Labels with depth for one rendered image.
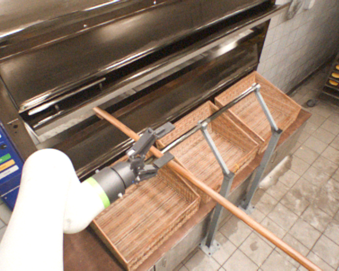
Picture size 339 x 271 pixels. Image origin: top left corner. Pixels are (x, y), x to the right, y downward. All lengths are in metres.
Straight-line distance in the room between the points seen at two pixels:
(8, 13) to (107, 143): 0.80
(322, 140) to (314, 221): 1.03
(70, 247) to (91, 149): 0.58
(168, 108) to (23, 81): 0.91
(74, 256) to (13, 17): 1.22
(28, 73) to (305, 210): 2.34
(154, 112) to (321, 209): 1.76
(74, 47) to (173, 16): 0.55
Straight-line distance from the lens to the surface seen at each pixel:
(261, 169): 2.01
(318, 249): 2.54
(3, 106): 1.16
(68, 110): 1.09
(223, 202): 1.06
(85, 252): 1.68
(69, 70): 1.18
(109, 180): 0.72
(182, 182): 1.64
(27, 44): 1.09
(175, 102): 1.76
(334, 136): 3.46
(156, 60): 1.39
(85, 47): 1.20
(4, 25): 1.03
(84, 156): 1.49
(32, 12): 1.05
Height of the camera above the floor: 2.10
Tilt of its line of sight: 47 degrees down
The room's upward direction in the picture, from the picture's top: straight up
